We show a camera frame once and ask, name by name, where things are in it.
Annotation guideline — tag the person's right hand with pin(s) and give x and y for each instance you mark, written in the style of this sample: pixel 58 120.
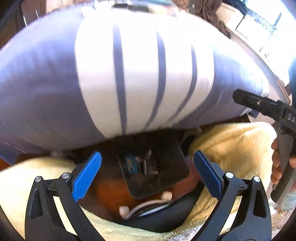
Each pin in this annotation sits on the person's right hand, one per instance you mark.
pixel 275 162

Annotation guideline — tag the brown curtain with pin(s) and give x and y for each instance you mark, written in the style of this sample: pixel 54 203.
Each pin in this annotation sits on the brown curtain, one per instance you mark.
pixel 215 16

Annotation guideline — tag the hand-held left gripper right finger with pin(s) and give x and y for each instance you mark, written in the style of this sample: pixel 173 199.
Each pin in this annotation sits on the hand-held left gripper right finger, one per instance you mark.
pixel 208 176

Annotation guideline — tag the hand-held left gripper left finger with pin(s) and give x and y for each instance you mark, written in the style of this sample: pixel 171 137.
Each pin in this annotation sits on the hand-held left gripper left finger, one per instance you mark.
pixel 86 176

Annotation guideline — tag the blue white striped bedspread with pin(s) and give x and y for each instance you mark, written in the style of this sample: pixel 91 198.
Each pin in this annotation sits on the blue white striped bedspread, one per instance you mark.
pixel 115 81

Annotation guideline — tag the yellow fluffy cloth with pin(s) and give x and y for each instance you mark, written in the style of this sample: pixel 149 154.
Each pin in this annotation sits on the yellow fluffy cloth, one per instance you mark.
pixel 231 143

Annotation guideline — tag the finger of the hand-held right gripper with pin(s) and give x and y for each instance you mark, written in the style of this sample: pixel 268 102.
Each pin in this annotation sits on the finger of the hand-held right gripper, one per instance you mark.
pixel 254 99

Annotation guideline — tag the small blue packet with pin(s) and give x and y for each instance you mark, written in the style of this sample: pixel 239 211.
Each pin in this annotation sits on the small blue packet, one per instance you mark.
pixel 130 165

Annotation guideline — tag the window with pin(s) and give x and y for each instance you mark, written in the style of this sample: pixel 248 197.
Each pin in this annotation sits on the window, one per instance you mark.
pixel 266 23

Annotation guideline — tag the dark blue rounded object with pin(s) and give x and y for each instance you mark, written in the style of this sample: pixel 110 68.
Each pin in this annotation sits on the dark blue rounded object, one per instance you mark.
pixel 166 220

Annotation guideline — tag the black square tray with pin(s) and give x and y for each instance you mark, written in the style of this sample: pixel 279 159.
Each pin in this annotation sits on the black square tray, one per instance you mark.
pixel 161 157

